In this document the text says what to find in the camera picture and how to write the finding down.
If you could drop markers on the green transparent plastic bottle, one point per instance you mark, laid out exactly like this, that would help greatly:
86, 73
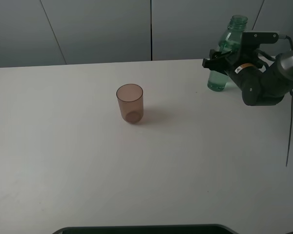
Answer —
229, 41

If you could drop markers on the pink translucent plastic cup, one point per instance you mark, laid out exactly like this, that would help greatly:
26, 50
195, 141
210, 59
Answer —
131, 103

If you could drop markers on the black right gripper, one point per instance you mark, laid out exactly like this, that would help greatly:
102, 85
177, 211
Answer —
243, 69

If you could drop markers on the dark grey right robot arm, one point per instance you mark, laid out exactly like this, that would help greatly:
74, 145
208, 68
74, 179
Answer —
277, 79

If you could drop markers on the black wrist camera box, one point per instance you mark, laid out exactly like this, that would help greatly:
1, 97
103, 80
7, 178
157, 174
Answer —
251, 41

